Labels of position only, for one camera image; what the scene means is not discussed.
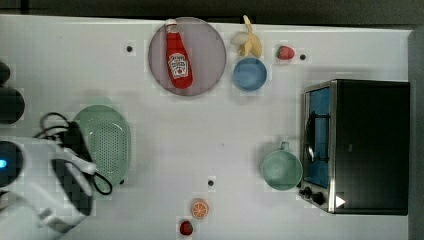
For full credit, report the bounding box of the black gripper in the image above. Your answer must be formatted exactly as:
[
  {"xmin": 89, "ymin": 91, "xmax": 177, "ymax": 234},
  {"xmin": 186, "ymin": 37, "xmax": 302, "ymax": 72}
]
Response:
[{"xmin": 61, "ymin": 121, "xmax": 93, "ymax": 163}]

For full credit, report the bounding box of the green oval plastic strainer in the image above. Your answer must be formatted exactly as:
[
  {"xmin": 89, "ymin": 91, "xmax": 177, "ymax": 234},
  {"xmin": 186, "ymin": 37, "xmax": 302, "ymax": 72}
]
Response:
[{"xmin": 74, "ymin": 98, "xmax": 131, "ymax": 196}]

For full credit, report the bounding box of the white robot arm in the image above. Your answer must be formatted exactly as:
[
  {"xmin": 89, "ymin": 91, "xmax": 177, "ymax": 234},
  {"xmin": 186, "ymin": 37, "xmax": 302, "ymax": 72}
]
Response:
[{"xmin": 1, "ymin": 122, "xmax": 96, "ymax": 240}]

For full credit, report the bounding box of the small black pot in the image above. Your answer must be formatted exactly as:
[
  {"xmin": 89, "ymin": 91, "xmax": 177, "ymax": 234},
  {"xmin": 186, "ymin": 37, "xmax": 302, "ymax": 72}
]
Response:
[{"xmin": 0, "ymin": 63, "xmax": 11, "ymax": 85}]

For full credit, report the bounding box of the red ketchup bottle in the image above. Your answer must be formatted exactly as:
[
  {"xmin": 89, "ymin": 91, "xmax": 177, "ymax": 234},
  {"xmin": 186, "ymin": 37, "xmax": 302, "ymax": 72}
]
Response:
[{"xmin": 165, "ymin": 19, "xmax": 194, "ymax": 89}]

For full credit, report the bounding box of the small red toy fruit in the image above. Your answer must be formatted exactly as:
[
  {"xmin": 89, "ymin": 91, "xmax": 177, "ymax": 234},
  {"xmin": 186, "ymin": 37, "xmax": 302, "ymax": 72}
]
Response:
[{"xmin": 179, "ymin": 220, "xmax": 193, "ymax": 236}]

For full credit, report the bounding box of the toy orange half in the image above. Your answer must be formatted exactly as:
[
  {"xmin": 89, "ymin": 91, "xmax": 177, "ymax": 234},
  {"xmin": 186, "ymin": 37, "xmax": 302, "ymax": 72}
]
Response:
[{"xmin": 191, "ymin": 199, "xmax": 209, "ymax": 219}]

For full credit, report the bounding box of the grey round plate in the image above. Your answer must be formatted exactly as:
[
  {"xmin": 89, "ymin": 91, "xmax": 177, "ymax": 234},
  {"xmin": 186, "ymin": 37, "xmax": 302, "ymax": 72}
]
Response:
[{"xmin": 148, "ymin": 17, "xmax": 227, "ymax": 96}]

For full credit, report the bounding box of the blue bowl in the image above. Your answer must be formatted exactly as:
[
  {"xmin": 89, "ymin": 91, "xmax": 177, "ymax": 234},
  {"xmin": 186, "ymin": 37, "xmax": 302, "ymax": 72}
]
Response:
[{"xmin": 233, "ymin": 58, "xmax": 267, "ymax": 92}]

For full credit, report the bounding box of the peeled toy banana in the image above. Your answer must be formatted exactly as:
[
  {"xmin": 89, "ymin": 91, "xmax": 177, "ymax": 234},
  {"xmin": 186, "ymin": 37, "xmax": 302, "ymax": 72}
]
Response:
[{"xmin": 230, "ymin": 15, "xmax": 262, "ymax": 58}]

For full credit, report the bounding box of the green mug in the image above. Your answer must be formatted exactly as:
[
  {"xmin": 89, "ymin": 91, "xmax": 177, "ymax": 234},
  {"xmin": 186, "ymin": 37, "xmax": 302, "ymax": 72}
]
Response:
[{"xmin": 260, "ymin": 141, "xmax": 303, "ymax": 191}]

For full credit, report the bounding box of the toy strawberry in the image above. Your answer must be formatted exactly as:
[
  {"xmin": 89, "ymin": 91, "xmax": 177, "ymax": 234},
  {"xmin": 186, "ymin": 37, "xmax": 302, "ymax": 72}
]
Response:
[{"xmin": 276, "ymin": 46, "xmax": 295, "ymax": 60}]

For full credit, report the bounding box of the black toaster oven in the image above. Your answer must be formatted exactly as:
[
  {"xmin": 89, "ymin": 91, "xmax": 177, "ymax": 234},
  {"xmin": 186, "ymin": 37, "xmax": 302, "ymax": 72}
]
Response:
[{"xmin": 299, "ymin": 79, "xmax": 410, "ymax": 216}]

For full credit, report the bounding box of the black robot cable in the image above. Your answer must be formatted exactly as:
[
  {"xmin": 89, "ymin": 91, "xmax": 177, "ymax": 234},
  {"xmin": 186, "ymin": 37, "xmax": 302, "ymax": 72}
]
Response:
[{"xmin": 33, "ymin": 112, "xmax": 114, "ymax": 196}]

